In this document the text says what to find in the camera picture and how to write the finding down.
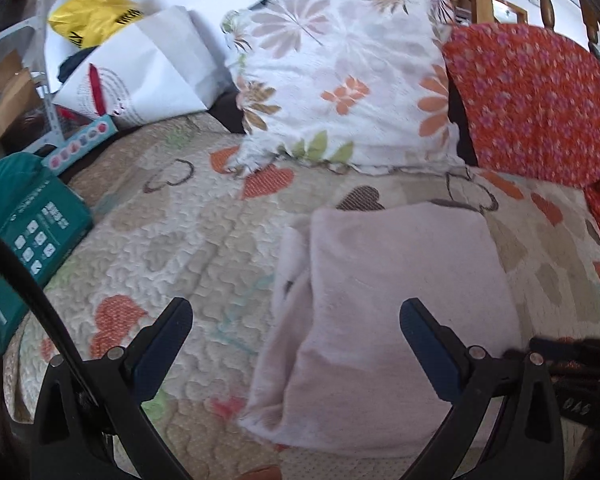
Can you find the person's left hand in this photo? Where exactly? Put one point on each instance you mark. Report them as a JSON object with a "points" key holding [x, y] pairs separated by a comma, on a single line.
{"points": [[270, 472]]}

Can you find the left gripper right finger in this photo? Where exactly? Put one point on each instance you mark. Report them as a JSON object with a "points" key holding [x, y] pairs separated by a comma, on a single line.
{"points": [[526, 439]]}

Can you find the white floral pillow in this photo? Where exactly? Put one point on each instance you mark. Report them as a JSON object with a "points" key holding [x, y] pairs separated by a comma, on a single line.
{"points": [[343, 83]]}

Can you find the orange floral blanket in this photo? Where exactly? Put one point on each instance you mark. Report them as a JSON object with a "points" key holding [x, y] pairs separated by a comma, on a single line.
{"points": [[532, 100]]}

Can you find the quilted heart pattern bedspread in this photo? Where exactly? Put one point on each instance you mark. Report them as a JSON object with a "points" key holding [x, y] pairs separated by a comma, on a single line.
{"points": [[169, 222]]}

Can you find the yellow plastic bag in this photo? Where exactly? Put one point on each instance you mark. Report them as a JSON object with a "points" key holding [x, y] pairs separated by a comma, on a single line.
{"points": [[89, 23]]}

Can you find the teal tissue package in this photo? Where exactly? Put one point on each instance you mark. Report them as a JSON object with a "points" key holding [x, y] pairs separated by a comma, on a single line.
{"points": [[41, 221]]}

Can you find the pink floral knit cardigan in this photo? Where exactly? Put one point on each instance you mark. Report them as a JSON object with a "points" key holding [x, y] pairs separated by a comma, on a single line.
{"points": [[335, 373]]}

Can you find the cardboard box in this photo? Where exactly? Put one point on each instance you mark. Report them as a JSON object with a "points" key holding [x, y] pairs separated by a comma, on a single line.
{"points": [[18, 94]]}

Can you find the white metal shelf frame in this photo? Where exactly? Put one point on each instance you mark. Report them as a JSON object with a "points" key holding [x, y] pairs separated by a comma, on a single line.
{"points": [[29, 35]]}

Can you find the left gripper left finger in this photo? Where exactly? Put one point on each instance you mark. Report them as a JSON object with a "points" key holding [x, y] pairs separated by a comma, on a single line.
{"points": [[83, 405]]}

